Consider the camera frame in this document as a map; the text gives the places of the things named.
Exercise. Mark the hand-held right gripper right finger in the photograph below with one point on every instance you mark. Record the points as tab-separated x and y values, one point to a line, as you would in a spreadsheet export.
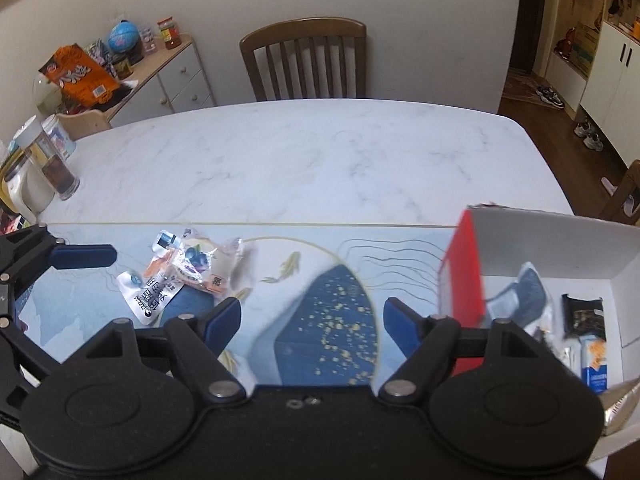
402	325

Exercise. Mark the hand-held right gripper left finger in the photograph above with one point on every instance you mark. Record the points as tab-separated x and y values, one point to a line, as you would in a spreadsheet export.
222	322

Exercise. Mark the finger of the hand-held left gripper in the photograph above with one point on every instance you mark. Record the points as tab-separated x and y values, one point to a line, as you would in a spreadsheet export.
85	256
22	350

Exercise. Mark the clear bread packet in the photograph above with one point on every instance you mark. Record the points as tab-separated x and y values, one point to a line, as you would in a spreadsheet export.
210	265

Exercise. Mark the white orange snack packet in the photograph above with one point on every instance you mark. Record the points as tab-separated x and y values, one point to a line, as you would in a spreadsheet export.
150	300

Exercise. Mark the small blue black packet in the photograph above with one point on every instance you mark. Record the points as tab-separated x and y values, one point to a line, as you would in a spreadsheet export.
165	240

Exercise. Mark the white grey tissue pack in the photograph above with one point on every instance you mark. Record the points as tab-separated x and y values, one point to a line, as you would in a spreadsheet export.
525	295

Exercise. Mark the red cardboard box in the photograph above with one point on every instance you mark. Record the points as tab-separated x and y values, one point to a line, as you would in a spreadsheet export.
550	240

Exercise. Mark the black snack packet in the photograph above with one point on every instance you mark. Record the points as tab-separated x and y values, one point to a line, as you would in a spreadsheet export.
584	317

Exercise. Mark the blue cracker packet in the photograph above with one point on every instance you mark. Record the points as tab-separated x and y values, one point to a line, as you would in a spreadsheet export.
595	367

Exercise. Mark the silver brown snack bag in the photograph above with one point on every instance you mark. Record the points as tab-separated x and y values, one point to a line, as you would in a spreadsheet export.
617	410

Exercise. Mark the printed table mat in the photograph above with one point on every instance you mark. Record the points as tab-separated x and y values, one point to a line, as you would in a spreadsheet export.
300	320

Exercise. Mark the white kettle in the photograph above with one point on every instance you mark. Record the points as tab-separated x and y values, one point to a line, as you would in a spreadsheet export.
30	192

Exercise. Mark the clear tumbler with dark drink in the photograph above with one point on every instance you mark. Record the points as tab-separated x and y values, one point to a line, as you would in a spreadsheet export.
55	170

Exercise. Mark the white blue tin can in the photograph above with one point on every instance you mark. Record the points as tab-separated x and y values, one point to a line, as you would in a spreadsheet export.
66	142

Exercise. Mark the light wooden child chair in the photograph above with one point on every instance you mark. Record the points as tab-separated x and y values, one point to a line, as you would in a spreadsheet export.
85	122

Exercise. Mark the orange snack bag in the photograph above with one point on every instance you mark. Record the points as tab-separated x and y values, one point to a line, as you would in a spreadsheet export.
80	77

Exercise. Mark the dark tin jar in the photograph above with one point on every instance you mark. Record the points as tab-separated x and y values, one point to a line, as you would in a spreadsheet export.
121	66

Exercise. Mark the small white drawer cabinet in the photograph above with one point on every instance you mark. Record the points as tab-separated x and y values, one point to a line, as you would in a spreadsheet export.
180	80

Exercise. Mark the blue globe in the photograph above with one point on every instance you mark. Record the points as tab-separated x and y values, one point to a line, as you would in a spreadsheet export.
122	37

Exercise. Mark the small clear jar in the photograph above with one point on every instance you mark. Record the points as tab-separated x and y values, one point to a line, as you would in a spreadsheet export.
149	42

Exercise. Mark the red lid jar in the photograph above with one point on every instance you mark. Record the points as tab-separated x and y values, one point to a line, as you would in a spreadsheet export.
169	35

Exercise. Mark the pink slippers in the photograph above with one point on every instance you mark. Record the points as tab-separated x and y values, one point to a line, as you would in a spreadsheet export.
620	195

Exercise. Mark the patterned door rug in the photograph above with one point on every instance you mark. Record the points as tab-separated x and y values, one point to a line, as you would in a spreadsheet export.
522	89

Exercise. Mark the white sneakers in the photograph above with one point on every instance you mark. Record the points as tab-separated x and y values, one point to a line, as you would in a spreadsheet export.
590	135

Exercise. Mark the dark sneakers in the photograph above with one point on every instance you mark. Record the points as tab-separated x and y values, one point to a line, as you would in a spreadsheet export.
550	97

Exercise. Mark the white double-door cabinet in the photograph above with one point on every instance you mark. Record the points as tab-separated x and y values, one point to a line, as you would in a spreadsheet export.
615	85

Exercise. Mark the open wooden shelf unit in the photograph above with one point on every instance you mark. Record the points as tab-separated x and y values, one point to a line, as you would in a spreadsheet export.
575	35

